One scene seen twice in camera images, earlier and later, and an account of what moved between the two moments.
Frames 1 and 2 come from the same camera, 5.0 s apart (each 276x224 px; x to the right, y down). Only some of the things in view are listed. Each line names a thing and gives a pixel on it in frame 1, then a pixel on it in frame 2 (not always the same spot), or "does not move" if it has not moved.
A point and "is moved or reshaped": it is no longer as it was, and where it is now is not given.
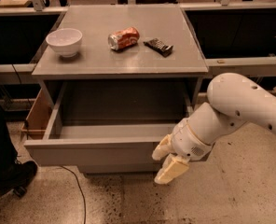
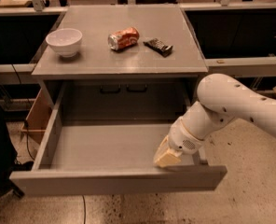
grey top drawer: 100,144 is moved or reshaped
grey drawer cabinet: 132,63 does not move
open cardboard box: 36,121 does not move
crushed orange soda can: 124,38 does not move
